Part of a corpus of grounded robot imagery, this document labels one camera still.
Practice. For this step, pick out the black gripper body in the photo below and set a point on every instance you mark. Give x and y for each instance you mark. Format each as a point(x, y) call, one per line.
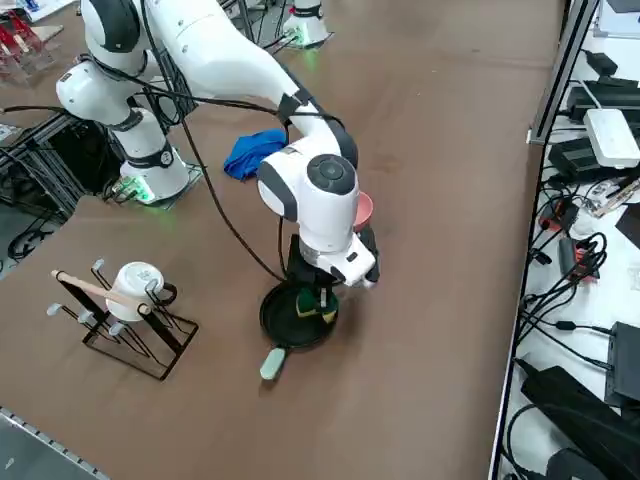
point(305, 277)

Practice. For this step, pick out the green and yellow sponge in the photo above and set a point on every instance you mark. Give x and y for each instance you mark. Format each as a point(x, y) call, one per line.
point(304, 306)

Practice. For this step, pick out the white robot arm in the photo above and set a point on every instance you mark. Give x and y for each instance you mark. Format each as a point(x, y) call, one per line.
point(307, 25)
point(225, 55)

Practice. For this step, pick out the pink bowl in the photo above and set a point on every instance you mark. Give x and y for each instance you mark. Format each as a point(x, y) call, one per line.
point(366, 212)

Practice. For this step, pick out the blue cloth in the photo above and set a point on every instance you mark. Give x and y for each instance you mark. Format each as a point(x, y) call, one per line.
point(250, 155)

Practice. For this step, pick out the white mug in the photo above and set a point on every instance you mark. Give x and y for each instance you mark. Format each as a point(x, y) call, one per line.
point(132, 290)

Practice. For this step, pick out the black power brick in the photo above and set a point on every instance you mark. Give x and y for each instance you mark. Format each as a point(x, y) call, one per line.
point(575, 157)

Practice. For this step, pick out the black flat box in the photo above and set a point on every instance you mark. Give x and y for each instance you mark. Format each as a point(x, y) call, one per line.
point(625, 365)

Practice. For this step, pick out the white adapter box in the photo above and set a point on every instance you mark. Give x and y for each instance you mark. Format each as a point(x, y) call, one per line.
point(612, 137)

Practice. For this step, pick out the black power strip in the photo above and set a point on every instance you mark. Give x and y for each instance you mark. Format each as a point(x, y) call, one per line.
point(610, 97)

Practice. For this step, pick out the clear acrylic box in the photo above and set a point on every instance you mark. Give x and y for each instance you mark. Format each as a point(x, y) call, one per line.
point(25, 50)

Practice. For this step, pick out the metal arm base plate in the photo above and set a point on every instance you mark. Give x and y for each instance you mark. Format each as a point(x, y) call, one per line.
point(320, 42)
point(180, 192)

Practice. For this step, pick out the aluminium frame post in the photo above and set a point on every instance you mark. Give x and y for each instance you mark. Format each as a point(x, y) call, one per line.
point(565, 70)

